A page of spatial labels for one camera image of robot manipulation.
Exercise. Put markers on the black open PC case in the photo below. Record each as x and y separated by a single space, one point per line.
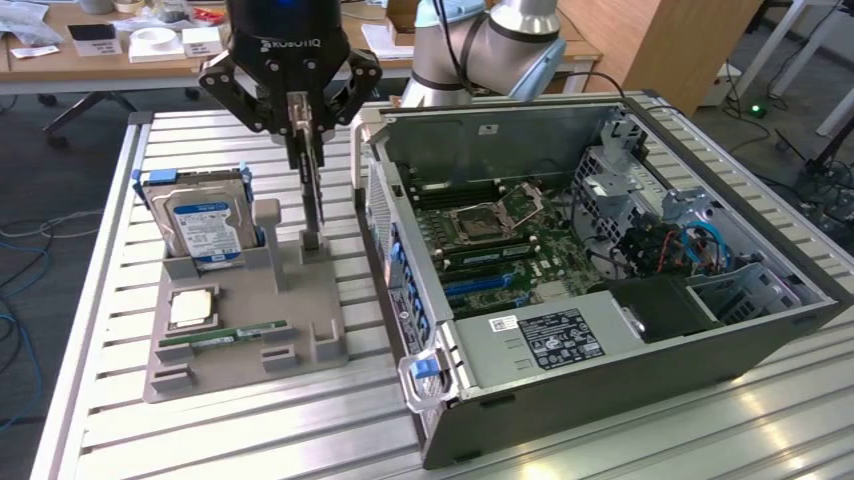
600 400

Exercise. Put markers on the black device with green light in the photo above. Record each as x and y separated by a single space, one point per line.
756 109

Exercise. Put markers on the grey parts rack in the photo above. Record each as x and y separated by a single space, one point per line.
226 385

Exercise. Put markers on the green Nvidia graphics card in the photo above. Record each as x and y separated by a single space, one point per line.
312 200

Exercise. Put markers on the blue expansion slot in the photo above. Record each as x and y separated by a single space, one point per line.
476 286

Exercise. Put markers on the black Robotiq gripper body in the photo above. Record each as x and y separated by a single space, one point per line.
286 45

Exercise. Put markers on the flat white box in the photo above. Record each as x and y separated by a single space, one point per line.
156 56

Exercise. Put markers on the grey power supply unit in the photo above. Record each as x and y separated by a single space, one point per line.
487 350

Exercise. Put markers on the white tape roll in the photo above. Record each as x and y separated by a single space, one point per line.
152 39

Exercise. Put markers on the white paper stack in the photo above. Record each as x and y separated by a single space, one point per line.
387 45

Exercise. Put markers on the black RAM slot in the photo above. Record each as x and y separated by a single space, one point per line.
460 204
453 185
455 192
457 198

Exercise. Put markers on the white desk frame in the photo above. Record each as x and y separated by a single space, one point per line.
834 117

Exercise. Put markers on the hard disk with blue carrier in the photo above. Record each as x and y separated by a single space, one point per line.
200 225

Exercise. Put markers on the white labelled box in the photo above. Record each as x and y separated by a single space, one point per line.
200 42

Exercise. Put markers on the metal socket cover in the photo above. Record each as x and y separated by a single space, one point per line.
529 205

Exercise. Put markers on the white card with red print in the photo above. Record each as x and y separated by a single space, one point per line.
33 51

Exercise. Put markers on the red packet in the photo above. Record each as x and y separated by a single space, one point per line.
206 16

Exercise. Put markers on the long black expansion slot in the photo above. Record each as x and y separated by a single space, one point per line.
469 273

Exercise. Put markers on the green motherboard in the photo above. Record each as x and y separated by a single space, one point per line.
553 260

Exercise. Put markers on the clear bag with dark contents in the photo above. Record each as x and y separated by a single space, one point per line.
166 12

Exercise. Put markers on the clear plastic bag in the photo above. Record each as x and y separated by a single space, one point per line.
22 22

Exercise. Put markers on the RAM stick with white label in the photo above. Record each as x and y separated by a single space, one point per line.
487 256

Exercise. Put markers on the beige tape roll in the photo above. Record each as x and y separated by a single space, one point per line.
126 6

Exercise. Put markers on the white switch box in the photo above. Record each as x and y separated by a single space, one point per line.
725 85

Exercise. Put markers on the black tripod stand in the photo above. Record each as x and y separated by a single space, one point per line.
827 160

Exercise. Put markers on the CPU socket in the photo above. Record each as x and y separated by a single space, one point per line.
483 225

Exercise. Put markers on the black desk leg with casters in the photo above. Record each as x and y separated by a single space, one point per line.
80 112

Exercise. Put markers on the silver CPU chip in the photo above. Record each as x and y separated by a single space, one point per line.
189 310

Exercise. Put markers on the wooden desk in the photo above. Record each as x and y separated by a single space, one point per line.
66 70
580 50

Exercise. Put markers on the perforated metal drive cage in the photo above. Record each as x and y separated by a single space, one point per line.
613 195

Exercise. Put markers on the blue case latch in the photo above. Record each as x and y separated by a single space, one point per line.
423 375

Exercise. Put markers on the grey metal disk bay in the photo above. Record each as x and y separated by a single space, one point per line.
747 295

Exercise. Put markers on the grey cup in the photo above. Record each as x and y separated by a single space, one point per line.
96 6

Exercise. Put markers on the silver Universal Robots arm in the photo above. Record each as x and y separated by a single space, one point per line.
453 75

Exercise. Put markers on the white box with black top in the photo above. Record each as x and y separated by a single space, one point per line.
93 40

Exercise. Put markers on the green RAM stick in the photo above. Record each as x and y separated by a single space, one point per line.
220 336

